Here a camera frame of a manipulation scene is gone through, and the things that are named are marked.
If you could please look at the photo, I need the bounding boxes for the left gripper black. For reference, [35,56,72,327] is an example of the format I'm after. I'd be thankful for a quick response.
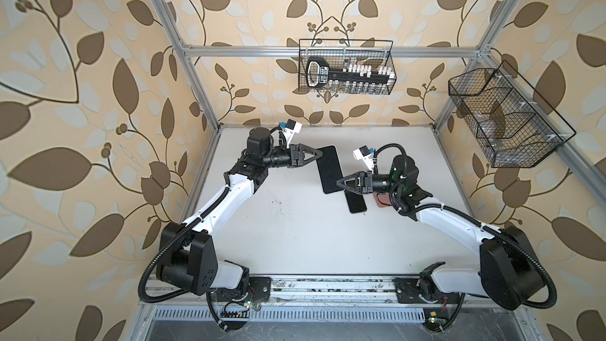
[259,146,320,171]

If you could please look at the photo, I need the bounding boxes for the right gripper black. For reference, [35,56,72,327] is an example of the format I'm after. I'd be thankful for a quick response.
[337,172,402,196]

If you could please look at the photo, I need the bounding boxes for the black phone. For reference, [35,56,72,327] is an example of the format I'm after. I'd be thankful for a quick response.
[317,145,343,194]

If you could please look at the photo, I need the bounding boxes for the pink phone case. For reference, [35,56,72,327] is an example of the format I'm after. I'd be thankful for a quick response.
[373,193,392,208]

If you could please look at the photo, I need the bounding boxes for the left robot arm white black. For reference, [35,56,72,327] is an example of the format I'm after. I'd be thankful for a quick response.
[137,120,323,304]

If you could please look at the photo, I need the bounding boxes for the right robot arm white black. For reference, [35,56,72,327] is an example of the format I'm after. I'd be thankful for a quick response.
[336,144,558,310]

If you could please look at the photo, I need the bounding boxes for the black white tool in basket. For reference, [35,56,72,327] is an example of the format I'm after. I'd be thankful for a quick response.
[302,57,396,93]

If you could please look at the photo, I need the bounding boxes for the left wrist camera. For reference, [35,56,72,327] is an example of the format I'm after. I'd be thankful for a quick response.
[279,119,302,148]

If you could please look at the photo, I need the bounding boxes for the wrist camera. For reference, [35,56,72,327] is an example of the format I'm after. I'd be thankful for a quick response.
[353,145,377,172]
[279,119,302,148]

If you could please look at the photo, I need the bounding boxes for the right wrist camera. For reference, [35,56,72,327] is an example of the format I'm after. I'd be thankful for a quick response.
[353,145,377,172]

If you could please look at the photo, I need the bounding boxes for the back wire basket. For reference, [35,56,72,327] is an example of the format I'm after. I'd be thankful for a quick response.
[298,38,397,96]

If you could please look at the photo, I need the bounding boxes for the aluminium front rail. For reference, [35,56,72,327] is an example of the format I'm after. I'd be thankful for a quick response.
[145,275,509,324]

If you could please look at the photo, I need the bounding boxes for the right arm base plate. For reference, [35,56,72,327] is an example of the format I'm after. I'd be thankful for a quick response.
[392,277,461,306]

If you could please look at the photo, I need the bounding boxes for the aluminium cage frame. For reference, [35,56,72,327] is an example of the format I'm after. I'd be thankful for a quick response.
[159,0,605,340]

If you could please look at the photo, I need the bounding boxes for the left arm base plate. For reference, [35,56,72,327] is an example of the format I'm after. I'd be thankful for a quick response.
[211,276,272,302]

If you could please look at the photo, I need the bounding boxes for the side wire basket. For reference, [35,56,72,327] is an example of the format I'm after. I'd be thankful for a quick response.
[448,60,577,168]

